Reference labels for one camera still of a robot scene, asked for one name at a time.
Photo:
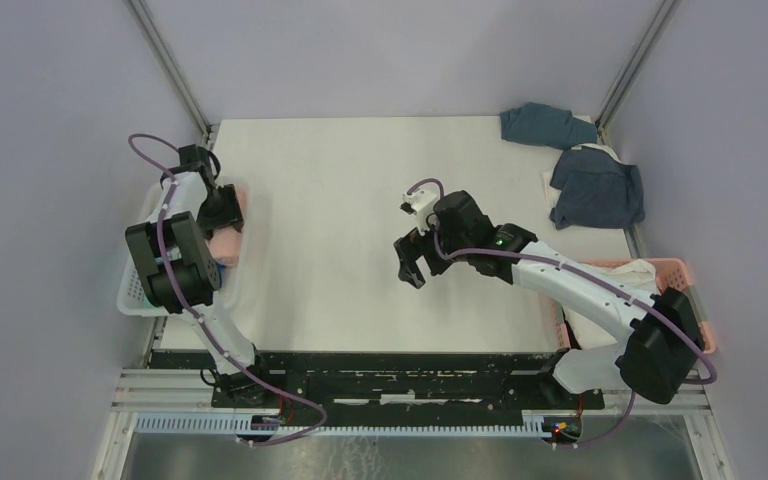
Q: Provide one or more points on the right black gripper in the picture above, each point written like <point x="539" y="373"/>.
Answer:
<point x="414" y="245"/>

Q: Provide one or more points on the blue rolled towel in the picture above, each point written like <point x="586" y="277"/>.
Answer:
<point x="222" y="275"/>

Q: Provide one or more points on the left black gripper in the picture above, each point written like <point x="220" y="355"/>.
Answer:
<point x="230" y="215"/>

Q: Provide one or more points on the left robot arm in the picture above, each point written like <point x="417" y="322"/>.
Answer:
<point x="186" y="255"/>

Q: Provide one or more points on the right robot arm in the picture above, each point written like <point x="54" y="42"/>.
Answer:
<point x="657" y="339"/>

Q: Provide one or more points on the teal blue towel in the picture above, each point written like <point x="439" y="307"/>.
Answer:
<point x="537" y="124"/>

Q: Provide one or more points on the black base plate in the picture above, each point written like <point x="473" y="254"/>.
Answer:
<point x="389" y="390"/>

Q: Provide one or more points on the pink plastic basket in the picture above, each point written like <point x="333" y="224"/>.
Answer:
<point x="670" y="272"/>

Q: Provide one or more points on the pink towel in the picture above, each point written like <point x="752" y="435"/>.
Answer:
<point x="225" y="245"/>

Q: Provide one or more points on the dark blue towel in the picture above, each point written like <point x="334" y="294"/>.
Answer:
<point x="596" y="190"/>

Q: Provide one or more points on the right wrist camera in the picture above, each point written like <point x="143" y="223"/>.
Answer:
<point x="420" y="204"/>

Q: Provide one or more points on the white cable duct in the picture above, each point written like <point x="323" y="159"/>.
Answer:
<point x="237" y="424"/>

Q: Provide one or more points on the white towel in basket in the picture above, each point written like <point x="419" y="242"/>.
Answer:
<point x="584" y="333"/>

